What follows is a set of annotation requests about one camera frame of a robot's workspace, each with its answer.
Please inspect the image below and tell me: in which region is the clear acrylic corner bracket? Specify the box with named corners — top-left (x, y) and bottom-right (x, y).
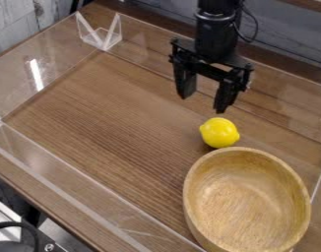
top-left (75, 12), bottom-right (122, 51)

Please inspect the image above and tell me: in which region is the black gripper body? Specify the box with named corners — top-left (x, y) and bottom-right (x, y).
top-left (169, 37), bottom-right (255, 92)

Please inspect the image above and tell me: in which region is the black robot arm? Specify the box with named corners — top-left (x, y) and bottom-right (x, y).
top-left (170, 0), bottom-right (255, 113)

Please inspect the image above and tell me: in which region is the black cable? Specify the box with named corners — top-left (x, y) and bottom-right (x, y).
top-left (0, 220), bottom-right (41, 252)

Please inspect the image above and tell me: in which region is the brown wooden bowl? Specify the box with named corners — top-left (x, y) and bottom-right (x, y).
top-left (184, 147), bottom-right (312, 252)

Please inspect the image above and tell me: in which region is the yellow lemon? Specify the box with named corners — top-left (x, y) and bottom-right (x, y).
top-left (200, 117), bottom-right (241, 149)

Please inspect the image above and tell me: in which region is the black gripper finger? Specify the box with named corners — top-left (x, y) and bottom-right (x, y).
top-left (173, 59), bottom-right (197, 99)
top-left (213, 79), bottom-right (241, 114)

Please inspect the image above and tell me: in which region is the clear acrylic tray wall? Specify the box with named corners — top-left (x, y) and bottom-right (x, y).
top-left (0, 8), bottom-right (321, 252)

